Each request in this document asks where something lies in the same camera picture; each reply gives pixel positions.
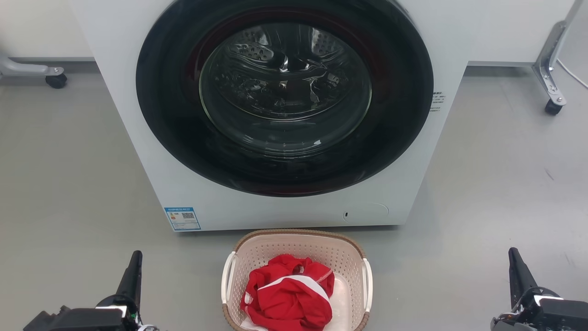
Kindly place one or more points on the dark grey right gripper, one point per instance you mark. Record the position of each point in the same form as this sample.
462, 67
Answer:
551, 315

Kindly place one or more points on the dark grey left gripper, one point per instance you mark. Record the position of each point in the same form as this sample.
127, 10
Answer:
82, 319

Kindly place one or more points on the beige perforated laundry basket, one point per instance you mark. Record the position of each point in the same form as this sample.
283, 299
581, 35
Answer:
294, 243

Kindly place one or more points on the blue energy label sticker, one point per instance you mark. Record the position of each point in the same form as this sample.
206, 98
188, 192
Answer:
183, 218

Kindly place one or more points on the white front-load washing machine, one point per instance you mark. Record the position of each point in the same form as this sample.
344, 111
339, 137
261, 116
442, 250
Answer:
138, 151

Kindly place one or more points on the red garment with white stripe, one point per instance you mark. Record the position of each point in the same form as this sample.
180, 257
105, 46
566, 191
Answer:
287, 299

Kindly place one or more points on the black round washing machine door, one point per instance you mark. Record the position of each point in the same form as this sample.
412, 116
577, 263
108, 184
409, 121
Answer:
174, 115

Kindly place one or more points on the black caster wheel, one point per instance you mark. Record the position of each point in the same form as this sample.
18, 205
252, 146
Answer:
56, 81
552, 107

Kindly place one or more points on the grey metal stand leg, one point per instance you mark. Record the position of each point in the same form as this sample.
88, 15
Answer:
25, 68
551, 53

